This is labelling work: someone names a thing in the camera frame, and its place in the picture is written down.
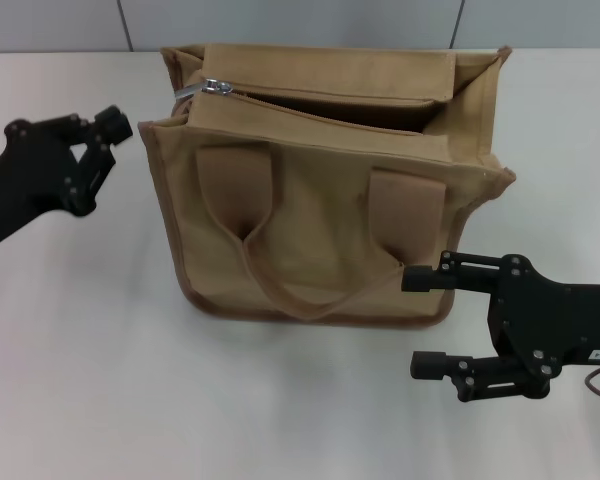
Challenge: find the khaki canvas food bag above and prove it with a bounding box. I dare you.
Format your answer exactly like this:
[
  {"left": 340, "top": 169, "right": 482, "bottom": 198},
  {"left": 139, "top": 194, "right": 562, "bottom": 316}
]
[{"left": 137, "top": 43, "right": 516, "bottom": 331}]

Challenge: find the silver metal zipper pull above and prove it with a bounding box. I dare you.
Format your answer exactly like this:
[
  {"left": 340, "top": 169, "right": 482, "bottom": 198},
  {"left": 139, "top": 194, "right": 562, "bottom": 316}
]
[{"left": 177, "top": 77, "right": 234, "bottom": 99}]

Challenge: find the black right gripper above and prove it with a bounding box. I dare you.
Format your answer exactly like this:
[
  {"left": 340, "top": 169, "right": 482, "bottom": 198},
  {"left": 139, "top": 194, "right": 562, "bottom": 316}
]
[{"left": 401, "top": 251, "right": 600, "bottom": 404}]

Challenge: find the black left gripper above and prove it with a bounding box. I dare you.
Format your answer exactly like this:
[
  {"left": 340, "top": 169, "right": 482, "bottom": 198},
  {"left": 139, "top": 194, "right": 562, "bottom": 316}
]
[{"left": 0, "top": 104, "right": 134, "bottom": 254}]

